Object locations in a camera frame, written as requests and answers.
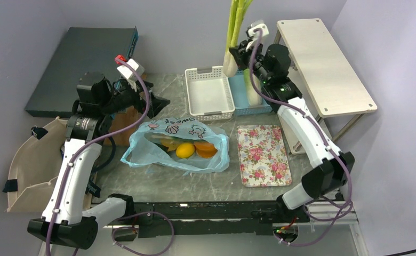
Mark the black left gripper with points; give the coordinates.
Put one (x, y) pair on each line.
(140, 88)

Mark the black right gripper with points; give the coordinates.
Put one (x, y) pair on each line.
(241, 54)

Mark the green napa cabbage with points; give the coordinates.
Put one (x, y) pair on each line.
(253, 98)

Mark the light blue printed grocery bag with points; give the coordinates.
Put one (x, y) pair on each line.
(146, 149)

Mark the green celery stalks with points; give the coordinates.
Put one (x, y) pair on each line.
(237, 13)

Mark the orange pumpkin slice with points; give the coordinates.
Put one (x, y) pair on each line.
(205, 149)

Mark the beige canvas tote bag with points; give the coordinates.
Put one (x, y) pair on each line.
(35, 168)

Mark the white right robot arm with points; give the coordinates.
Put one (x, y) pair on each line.
(331, 167)

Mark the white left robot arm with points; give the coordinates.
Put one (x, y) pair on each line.
(64, 221)

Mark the blue perforated plastic basket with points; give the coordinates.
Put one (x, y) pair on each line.
(242, 107)

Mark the wooden board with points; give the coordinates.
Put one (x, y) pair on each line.
(125, 117)

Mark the brown potato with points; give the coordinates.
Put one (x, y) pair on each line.
(170, 144)

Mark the white perforated plastic basket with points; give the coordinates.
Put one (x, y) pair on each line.
(209, 94)

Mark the yellow lemon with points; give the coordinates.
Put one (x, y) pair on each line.
(185, 150)

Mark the dark grey flat equipment box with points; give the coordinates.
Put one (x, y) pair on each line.
(81, 50)

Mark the white two-tier metal shelf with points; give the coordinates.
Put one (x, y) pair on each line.
(322, 73)

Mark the floral pattern tray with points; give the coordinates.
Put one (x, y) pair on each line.
(263, 161)

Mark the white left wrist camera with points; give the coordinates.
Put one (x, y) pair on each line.
(129, 68)

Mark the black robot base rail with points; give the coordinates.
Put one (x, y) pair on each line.
(215, 217)

